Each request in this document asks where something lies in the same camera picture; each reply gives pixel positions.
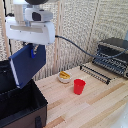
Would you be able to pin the red plastic cup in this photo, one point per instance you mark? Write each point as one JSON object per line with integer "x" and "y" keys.
{"x": 79, "y": 86}

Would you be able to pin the dark blue book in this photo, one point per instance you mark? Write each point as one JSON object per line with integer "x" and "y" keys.
{"x": 27, "y": 65}

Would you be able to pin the white bowl with yellow food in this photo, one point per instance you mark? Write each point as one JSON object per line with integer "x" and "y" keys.
{"x": 64, "y": 76}

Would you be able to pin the black fabric storage box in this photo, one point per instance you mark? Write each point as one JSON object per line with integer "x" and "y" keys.
{"x": 18, "y": 100}

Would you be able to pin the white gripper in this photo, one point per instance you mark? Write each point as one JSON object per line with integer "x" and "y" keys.
{"x": 30, "y": 31}

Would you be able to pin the black toaster oven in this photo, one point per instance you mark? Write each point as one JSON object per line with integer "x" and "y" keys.
{"x": 112, "y": 56}

